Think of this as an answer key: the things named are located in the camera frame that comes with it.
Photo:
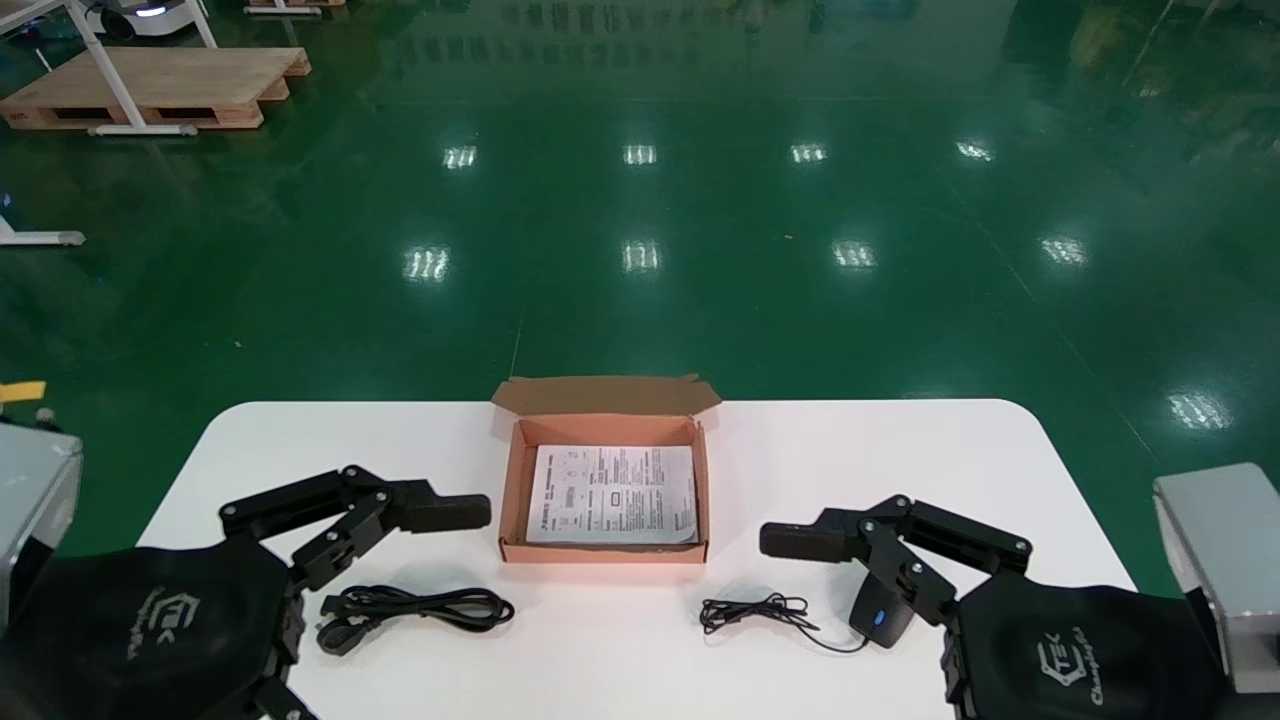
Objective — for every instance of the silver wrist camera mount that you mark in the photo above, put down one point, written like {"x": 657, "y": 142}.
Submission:
{"x": 35, "y": 490}
{"x": 1220, "y": 560}

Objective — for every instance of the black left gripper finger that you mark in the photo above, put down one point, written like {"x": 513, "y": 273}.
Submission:
{"x": 440, "y": 510}
{"x": 282, "y": 705}

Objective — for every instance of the white printed instruction sheet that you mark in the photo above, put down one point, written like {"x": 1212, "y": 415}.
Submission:
{"x": 610, "y": 495}

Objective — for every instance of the large wooden pallet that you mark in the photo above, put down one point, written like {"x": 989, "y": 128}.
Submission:
{"x": 170, "y": 80}

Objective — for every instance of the yellow tape piece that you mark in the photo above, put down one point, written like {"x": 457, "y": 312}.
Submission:
{"x": 20, "y": 391}

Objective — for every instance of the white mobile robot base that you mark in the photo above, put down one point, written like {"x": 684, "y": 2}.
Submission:
{"x": 150, "y": 14}

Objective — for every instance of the white metal stand foot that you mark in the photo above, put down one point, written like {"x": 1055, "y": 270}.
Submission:
{"x": 40, "y": 238}

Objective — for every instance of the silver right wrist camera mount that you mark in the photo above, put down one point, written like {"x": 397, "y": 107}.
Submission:
{"x": 1220, "y": 560}

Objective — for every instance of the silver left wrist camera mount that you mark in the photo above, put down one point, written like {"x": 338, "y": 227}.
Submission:
{"x": 35, "y": 490}

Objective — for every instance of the black cloth-covered left gripper body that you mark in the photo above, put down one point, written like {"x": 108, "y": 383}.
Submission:
{"x": 130, "y": 640}

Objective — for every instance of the open brown cardboard box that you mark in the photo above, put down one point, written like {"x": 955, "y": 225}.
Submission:
{"x": 600, "y": 398}

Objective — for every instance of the white metal table frame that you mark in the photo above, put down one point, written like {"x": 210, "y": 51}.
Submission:
{"x": 105, "y": 70}

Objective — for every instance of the small wooden pallet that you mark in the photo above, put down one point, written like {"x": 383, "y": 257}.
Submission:
{"x": 295, "y": 5}

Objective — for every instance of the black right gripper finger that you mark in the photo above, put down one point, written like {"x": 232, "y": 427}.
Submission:
{"x": 958, "y": 690}
{"x": 800, "y": 541}

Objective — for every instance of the black cloth-covered right gripper body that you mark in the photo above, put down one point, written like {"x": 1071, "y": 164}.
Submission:
{"x": 1090, "y": 660}

